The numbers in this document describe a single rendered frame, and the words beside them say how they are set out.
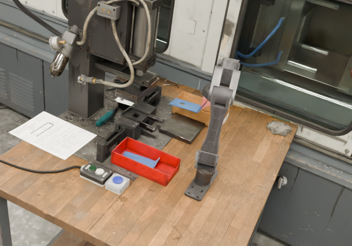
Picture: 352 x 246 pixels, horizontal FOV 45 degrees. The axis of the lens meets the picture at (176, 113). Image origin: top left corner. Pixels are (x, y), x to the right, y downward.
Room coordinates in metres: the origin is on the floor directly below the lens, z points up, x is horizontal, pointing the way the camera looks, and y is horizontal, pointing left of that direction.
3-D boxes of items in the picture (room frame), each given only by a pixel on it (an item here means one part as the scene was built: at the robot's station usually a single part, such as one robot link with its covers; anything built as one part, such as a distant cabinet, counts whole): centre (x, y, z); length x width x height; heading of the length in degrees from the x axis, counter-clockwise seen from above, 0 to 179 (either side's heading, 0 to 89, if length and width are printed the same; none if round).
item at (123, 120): (1.55, 0.17, 0.98); 0.20 x 0.10 x 0.01; 159
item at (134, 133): (1.55, 0.17, 0.94); 0.20 x 0.10 x 0.07; 159
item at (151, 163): (1.32, 0.12, 0.92); 0.15 x 0.07 x 0.03; 76
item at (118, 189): (1.17, 0.17, 0.90); 0.07 x 0.07 x 0.06; 69
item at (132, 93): (1.56, 0.24, 1.22); 0.26 x 0.18 x 0.30; 69
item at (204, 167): (1.27, -0.14, 1.00); 0.09 x 0.06 x 0.06; 82
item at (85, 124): (1.60, 0.24, 0.88); 0.65 x 0.50 x 0.03; 159
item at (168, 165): (1.30, 0.09, 0.93); 0.25 x 0.12 x 0.06; 69
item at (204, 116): (1.75, -0.12, 0.93); 0.25 x 0.13 x 0.08; 69
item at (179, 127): (1.61, -0.04, 0.91); 0.17 x 0.16 x 0.02; 159
